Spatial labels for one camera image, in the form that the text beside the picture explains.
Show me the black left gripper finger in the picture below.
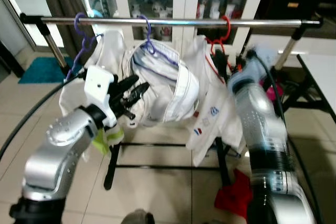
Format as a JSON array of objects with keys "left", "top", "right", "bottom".
[
  {"left": 117, "top": 74, "right": 141, "bottom": 92},
  {"left": 126, "top": 82, "right": 150, "bottom": 105}
]

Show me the white shirt navy trim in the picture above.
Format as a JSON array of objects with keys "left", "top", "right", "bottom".
[{"left": 59, "top": 29, "right": 138, "bottom": 130}]

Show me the purple clothes hanger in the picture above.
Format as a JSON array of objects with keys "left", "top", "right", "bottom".
[
  {"left": 138, "top": 14, "right": 182, "bottom": 70},
  {"left": 66, "top": 12, "right": 100, "bottom": 82}
]

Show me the red clothes hanger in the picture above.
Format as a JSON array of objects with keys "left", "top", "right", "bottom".
[{"left": 204, "top": 14, "right": 233, "bottom": 86}]

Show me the white shirt blue striped trim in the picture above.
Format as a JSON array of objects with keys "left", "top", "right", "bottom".
[{"left": 122, "top": 39, "right": 201, "bottom": 127}]

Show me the yellow-green cloth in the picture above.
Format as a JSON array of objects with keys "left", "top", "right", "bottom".
[{"left": 90, "top": 127, "right": 125, "bottom": 156}]

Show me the white logo T-shirt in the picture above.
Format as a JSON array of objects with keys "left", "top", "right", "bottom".
[{"left": 181, "top": 35, "right": 247, "bottom": 167}]

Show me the teal floor mat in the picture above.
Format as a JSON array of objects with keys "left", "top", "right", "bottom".
[{"left": 18, "top": 56, "right": 74, "bottom": 84}]

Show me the pink object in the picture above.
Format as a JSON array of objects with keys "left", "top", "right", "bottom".
[{"left": 265, "top": 82, "right": 284, "bottom": 104}]

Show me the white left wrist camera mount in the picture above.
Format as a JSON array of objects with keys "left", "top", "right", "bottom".
[{"left": 83, "top": 66, "right": 122, "bottom": 129}]

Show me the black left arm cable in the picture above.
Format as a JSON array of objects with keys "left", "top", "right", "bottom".
[{"left": 0, "top": 76, "right": 85, "bottom": 162}]

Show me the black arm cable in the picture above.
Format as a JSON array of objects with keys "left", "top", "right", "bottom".
[
  {"left": 247, "top": 50, "right": 322, "bottom": 224},
  {"left": 0, "top": 76, "right": 85, "bottom": 162}
]

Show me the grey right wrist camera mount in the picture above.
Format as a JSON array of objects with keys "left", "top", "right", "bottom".
[{"left": 227, "top": 46, "right": 279, "bottom": 96}]

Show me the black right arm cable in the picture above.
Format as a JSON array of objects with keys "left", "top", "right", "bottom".
[{"left": 247, "top": 50, "right": 322, "bottom": 224}]

